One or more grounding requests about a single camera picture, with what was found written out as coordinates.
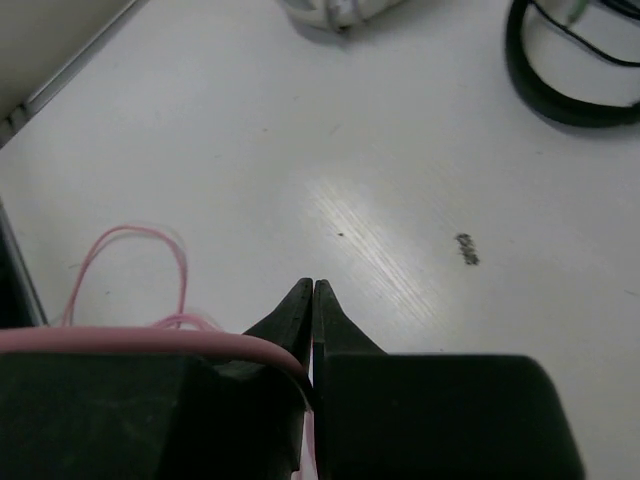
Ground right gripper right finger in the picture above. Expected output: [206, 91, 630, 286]
[312, 280, 585, 479]

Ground aluminium frame rail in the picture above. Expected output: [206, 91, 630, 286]
[1, 1, 145, 144]

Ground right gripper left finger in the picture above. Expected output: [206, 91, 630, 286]
[1, 278, 313, 479]

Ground grey white headphones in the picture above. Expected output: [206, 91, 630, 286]
[279, 0, 400, 32]

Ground pink wired headphones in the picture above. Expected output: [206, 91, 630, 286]
[0, 224, 319, 480]

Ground black wired headphones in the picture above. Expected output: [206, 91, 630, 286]
[504, 1, 639, 129]

